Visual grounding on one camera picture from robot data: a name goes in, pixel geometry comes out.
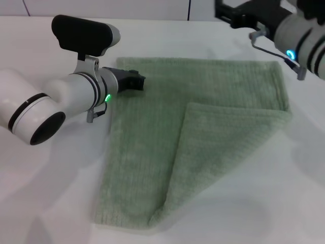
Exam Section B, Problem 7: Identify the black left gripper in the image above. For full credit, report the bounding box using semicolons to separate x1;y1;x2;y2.
104;67;147;94

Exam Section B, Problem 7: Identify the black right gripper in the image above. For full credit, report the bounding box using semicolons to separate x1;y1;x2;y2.
215;0;290;29

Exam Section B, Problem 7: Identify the green terry towel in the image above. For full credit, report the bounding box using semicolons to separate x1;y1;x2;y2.
92;57;293;227

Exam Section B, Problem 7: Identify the grey right arm cable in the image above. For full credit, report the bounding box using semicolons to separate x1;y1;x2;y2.
248;26;307;81

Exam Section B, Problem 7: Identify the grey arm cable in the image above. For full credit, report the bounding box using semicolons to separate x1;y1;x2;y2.
86;103;109;124
248;26;307;81

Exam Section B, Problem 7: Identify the silver left camera mount bracket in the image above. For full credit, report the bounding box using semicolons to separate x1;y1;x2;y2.
75;54;102;77

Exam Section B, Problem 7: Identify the grey left arm cable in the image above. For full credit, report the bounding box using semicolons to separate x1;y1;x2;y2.
86;103;109;124

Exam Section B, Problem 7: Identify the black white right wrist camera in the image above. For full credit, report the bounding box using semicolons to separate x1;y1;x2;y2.
296;0;325;21

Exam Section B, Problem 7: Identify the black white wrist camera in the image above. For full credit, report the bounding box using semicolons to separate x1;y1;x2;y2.
296;0;325;21
51;14;121;62

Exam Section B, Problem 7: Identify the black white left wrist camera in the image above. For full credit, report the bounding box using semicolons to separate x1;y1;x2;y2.
51;14;121;62

